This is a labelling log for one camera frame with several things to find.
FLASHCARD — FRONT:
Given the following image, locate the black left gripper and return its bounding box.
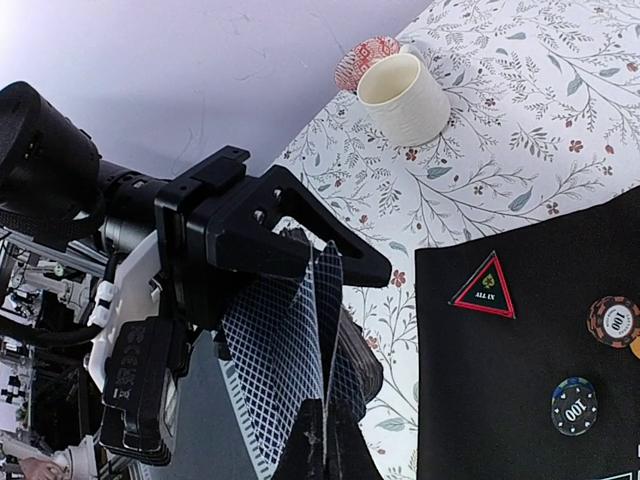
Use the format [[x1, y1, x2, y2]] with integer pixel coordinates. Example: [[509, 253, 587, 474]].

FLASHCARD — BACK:
[[1, 81, 250, 330]]

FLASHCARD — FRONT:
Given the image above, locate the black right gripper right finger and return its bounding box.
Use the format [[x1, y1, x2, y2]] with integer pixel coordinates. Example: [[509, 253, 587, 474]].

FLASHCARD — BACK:
[[327, 402, 382, 480]]

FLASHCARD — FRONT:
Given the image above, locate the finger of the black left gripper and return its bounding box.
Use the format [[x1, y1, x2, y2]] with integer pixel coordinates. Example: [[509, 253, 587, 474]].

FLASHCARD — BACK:
[[187, 164, 391, 288], [338, 305, 384, 404]]

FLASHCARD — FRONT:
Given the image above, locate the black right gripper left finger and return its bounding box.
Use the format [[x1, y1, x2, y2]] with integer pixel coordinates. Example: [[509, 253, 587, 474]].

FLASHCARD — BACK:
[[272, 399, 326, 480]]

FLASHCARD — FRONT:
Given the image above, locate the blue playing card deck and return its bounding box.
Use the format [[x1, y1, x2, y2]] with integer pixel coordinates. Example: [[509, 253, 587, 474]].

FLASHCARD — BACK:
[[222, 245, 368, 465]]

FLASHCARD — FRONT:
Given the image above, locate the black and green chip stack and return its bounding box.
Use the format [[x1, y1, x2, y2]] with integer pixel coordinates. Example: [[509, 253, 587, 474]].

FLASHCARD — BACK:
[[551, 376, 599, 437]]

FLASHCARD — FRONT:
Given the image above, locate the orange black chip stack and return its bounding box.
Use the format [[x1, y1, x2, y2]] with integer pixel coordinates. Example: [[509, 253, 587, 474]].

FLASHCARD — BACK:
[[586, 296, 639, 349]]

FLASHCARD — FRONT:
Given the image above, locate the orange big blind button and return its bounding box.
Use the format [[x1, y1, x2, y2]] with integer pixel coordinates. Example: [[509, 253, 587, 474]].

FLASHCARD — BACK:
[[630, 337, 640, 359]]

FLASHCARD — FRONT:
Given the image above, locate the black poker table mat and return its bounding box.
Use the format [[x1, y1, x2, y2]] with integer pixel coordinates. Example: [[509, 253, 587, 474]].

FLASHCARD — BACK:
[[415, 190, 639, 479]]

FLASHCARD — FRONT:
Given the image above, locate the triangular all in button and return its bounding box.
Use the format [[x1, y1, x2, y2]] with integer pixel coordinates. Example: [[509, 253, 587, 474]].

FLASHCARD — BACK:
[[448, 251, 516, 319]]

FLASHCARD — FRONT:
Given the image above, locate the red patterned small bowl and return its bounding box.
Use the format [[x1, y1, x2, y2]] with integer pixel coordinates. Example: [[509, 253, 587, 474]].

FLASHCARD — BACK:
[[334, 36, 401, 92]]

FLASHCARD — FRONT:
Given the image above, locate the cream cylindrical cup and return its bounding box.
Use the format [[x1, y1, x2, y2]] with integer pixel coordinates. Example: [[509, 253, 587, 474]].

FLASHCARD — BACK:
[[356, 44, 451, 147]]

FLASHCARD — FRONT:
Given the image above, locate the front aluminium rail base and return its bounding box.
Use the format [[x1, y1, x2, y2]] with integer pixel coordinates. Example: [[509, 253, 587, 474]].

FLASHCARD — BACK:
[[218, 360, 275, 480]]

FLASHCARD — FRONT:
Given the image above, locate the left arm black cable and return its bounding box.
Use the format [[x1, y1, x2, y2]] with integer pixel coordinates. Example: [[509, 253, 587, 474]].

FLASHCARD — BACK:
[[0, 219, 111, 351]]

